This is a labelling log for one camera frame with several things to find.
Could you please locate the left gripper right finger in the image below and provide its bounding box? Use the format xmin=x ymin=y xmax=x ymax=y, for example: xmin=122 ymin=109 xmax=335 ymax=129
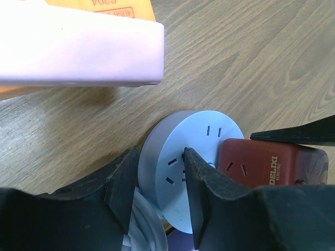
xmin=184 ymin=148 xmax=334 ymax=250

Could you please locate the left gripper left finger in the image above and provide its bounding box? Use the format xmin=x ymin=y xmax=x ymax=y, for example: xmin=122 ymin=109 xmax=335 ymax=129
xmin=1 ymin=146 xmax=139 ymax=250

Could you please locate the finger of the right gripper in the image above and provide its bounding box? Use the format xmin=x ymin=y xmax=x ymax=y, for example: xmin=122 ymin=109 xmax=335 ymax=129
xmin=250 ymin=115 xmax=335 ymax=146

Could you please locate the dark red cube socket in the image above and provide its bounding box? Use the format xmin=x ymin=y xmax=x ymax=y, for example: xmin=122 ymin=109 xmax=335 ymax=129
xmin=218 ymin=139 xmax=329 ymax=188

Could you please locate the light blue round socket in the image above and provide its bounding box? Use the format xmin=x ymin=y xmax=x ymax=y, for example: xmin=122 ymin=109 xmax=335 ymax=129
xmin=138 ymin=110 xmax=244 ymax=234

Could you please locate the purple power strip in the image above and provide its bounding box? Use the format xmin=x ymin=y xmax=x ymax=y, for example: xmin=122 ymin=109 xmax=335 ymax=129
xmin=167 ymin=230 xmax=195 ymax=251

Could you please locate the pink power strip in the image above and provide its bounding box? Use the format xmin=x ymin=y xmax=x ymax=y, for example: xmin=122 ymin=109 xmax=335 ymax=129
xmin=1 ymin=1 xmax=164 ymax=87

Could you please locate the light blue socket cable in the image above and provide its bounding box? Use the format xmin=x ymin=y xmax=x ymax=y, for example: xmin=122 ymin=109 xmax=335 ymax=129
xmin=122 ymin=188 xmax=169 ymax=251

